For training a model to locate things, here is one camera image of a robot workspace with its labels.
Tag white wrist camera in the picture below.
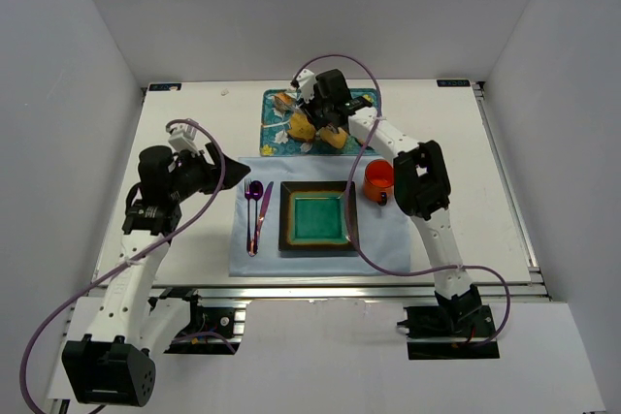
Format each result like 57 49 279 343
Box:
166 119 200 154
290 68 316 104

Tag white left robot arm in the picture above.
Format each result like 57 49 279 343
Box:
61 143 250 407

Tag teal floral tray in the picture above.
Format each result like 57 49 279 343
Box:
259 89 362 157

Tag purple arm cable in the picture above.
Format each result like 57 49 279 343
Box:
293 54 512 348
19 117 229 414

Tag purple spoon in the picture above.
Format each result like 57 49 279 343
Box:
249 180 264 256

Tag small round bun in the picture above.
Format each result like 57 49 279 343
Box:
273 92 297 113

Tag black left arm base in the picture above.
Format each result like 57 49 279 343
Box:
147 287 241 356

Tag purple knife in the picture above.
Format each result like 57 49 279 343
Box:
253 181 274 254

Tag tan bread loaf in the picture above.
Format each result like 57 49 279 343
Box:
318 127 348 150

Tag purple fork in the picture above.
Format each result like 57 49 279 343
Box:
245 178 253 256

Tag blue label sticker right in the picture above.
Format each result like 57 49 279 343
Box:
436 79 471 87

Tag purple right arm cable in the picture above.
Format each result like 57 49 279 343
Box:
293 54 512 348

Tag metal tongs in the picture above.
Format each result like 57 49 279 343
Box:
261 100 311 129

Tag light blue cloth placemat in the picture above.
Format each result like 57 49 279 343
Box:
229 155 410 277

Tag dark bread slice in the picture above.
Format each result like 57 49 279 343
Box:
286 113 316 143

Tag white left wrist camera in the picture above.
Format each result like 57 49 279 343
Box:
166 119 200 154

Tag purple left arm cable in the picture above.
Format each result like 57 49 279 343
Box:
19 117 229 414

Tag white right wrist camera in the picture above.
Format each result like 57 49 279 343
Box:
290 68 316 104

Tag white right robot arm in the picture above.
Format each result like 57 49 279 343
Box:
291 69 481 331

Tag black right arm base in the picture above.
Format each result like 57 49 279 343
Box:
396 305 500 361

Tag orange mug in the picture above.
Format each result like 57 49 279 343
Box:
363 159 395 207

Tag square teal black plate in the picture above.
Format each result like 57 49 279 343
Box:
278 181 359 256

